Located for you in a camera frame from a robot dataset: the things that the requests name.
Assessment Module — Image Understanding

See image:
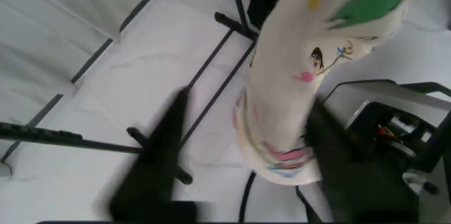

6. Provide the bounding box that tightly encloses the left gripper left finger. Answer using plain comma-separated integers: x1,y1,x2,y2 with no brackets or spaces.
109,88,198,223

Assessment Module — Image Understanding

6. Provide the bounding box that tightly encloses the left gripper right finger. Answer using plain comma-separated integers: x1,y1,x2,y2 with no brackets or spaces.
304,97,420,223

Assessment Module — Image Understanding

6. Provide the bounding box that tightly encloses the cream printed garment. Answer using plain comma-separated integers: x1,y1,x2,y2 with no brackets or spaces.
232,0,429,186

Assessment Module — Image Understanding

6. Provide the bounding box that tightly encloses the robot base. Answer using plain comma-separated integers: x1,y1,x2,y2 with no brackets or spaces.
316,79,451,224

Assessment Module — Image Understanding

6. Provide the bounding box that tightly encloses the black clothes rack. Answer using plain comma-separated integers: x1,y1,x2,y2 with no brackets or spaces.
0,0,260,186

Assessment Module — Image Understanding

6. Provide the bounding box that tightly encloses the white curtain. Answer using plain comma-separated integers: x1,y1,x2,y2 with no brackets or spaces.
0,0,172,163

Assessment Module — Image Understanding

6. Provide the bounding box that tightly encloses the black cable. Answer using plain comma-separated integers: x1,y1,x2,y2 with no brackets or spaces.
238,170,321,223

